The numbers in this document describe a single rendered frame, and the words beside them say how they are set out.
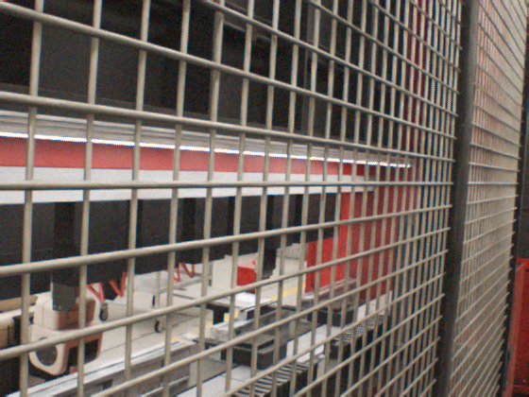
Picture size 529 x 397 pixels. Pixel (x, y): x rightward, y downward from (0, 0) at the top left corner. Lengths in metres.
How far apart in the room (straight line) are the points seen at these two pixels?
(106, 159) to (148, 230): 0.21
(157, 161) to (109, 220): 0.19
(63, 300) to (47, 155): 1.12
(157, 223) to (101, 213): 0.18
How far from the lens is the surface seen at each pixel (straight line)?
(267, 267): 1.96
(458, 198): 0.73
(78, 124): 0.94
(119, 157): 1.31
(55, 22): 0.20
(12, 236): 1.14
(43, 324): 2.35
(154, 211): 1.41
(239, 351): 1.43
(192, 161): 1.51
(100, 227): 1.29
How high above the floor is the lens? 1.44
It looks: 3 degrees down
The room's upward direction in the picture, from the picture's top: 4 degrees clockwise
